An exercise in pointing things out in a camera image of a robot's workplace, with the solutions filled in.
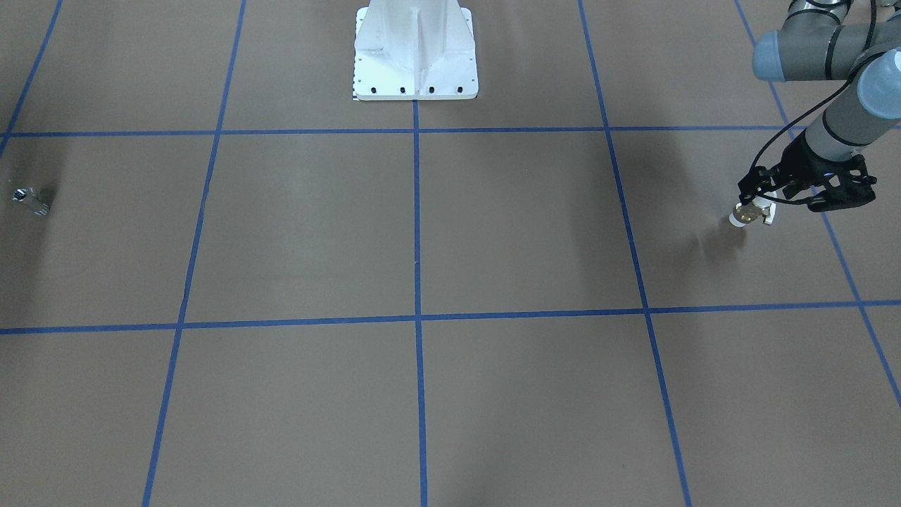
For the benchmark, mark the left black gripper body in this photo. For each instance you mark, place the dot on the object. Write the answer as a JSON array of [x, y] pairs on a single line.
[[799, 167]]

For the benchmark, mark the white brass PPR valve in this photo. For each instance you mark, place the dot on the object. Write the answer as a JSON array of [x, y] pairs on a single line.
[[759, 209]]

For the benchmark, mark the chrome pipe fitting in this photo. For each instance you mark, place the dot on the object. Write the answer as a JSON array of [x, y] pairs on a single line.
[[29, 197]]

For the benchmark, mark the white camera mast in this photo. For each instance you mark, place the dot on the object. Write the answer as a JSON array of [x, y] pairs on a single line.
[[414, 51]]

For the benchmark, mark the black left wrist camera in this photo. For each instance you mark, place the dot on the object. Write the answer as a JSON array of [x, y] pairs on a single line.
[[844, 185]]

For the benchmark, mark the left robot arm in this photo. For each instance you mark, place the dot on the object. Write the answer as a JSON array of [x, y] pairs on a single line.
[[815, 44]]

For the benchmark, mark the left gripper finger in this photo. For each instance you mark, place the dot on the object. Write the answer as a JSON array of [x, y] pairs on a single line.
[[770, 194], [754, 183]]

